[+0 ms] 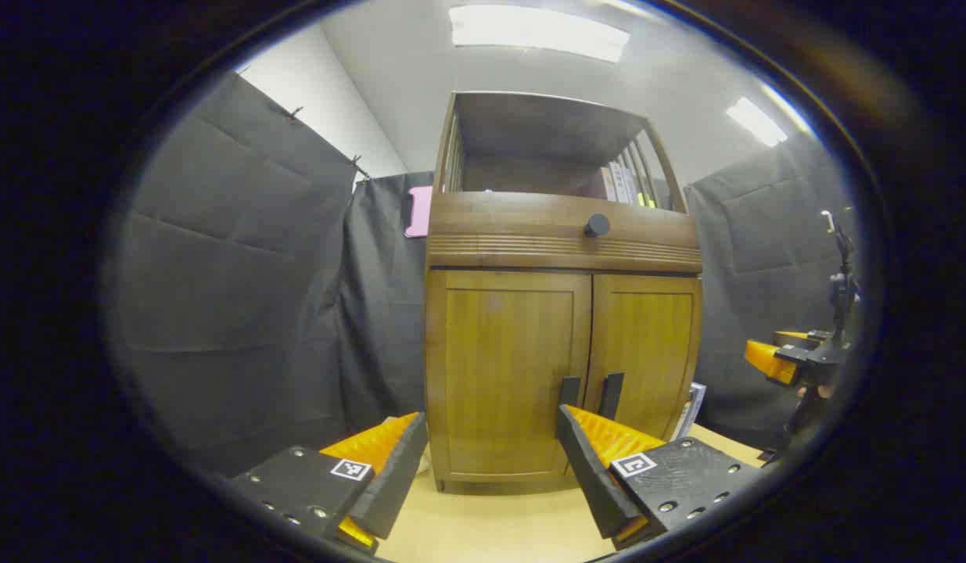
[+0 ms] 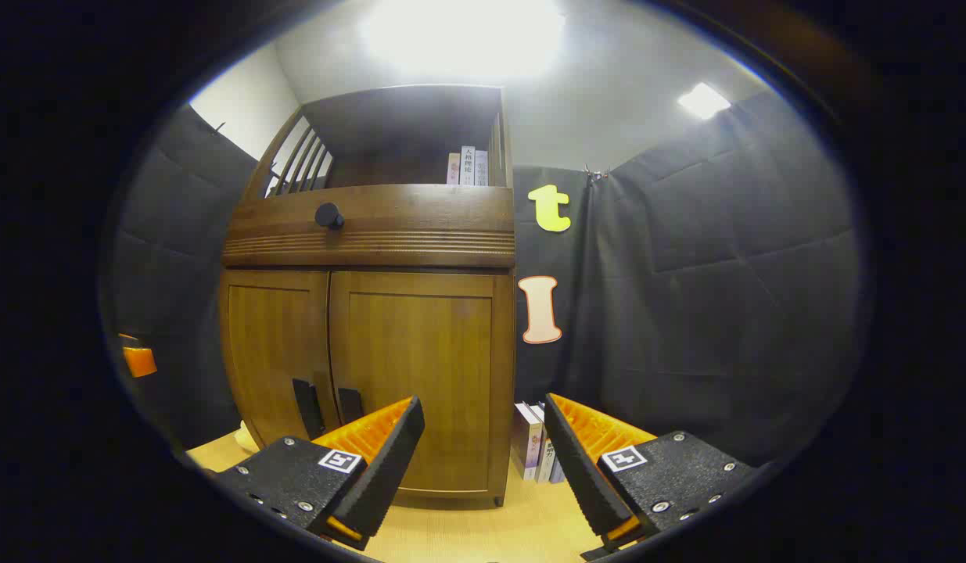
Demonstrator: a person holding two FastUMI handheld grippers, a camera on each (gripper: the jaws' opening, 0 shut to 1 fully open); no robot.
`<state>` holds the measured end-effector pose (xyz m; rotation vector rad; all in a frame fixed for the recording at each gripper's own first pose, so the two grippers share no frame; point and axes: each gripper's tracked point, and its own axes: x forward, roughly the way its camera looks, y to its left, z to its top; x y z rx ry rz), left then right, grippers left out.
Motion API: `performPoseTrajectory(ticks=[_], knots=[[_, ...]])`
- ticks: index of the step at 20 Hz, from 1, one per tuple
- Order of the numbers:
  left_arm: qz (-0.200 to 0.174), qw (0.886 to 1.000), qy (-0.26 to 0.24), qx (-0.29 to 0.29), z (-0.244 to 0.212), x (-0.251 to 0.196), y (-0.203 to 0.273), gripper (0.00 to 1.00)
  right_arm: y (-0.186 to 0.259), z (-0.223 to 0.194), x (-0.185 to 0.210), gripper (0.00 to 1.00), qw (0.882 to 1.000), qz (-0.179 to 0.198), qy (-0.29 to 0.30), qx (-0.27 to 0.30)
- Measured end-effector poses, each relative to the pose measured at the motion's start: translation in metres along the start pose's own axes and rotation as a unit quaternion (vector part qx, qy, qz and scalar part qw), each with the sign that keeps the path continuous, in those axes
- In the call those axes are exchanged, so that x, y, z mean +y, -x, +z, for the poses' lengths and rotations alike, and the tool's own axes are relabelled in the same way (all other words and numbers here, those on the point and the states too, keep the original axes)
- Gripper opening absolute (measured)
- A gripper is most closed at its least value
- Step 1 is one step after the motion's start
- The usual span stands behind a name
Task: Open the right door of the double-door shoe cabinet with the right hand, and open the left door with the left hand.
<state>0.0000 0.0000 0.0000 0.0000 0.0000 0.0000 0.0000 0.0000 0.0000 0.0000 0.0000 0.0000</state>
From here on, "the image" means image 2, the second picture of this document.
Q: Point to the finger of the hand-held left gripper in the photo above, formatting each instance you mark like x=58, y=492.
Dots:
x=140, y=361

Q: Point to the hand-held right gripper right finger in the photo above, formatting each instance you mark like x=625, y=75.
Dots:
x=580, y=477

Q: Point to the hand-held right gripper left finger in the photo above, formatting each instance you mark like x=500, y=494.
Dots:
x=389, y=477

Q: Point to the brown wooden shoe cabinet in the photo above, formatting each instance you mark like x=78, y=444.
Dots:
x=404, y=133

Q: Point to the purple and white book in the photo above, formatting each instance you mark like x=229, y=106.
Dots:
x=525, y=442

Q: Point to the cream-coloured small object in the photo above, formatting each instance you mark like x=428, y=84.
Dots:
x=248, y=439

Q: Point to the black backdrop cloth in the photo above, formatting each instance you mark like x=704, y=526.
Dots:
x=725, y=313

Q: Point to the black round drawer knob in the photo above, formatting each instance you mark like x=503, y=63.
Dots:
x=329, y=216

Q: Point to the metal clip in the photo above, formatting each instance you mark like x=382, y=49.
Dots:
x=596, y=176

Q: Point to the pink upright book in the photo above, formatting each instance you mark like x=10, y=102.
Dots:
x=454, y=170

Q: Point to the pale grey upright book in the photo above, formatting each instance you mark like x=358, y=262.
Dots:
x=481, y=168

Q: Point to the small ceiling light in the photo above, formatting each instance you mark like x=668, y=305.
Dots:
x=703, y=100

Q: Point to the large ceiling light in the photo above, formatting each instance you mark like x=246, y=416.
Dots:
x=463, y=35

